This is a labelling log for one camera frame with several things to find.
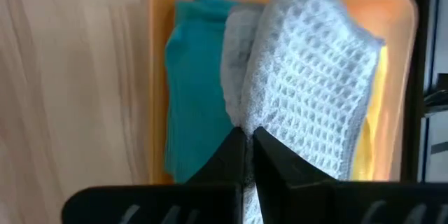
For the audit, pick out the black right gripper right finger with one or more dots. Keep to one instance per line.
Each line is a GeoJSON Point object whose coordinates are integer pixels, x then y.
{"type": "Point", "coordinates": [315, 203]}

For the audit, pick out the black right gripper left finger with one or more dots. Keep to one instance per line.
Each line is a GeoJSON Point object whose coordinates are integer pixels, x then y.
{"type": "Point", "coordinates": [210, 199]}

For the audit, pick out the yellow microfiber towel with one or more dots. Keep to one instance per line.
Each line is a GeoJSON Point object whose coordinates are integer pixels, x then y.
{"type": "Point", "coordinates": [371, 140]}

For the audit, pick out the teal microfiber towel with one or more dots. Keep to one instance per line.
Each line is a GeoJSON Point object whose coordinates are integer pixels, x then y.
{"type": "Point", "coordinates": [196, 94]}

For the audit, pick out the light grey microfiber towel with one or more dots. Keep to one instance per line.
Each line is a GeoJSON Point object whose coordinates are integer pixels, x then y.
{"type": "Point", "coordinates": [308, 77]}

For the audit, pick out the orange translucent plastic tray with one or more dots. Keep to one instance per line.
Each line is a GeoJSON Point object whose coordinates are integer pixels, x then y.
{"type": "Point", "coordinates": [157, 77]}

